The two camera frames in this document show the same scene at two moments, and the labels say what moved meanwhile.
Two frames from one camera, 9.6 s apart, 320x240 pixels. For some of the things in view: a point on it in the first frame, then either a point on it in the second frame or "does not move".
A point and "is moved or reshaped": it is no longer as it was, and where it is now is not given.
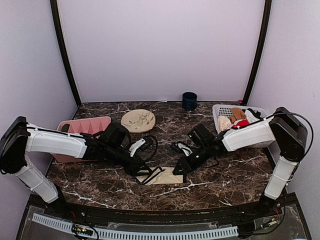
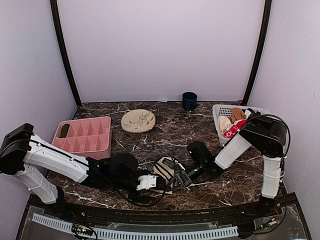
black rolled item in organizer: (65, 128) does not move
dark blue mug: (189, 101) does not move
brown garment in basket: (238, 114) does not move
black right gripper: (187, 165) → (181, 176)
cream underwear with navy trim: (159, 175) is moved or reshaped
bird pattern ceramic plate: (138, 121) does not move
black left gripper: (132, 169) → (131, 196)
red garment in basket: (241, 123) does not move
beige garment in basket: (224, 123) does not move
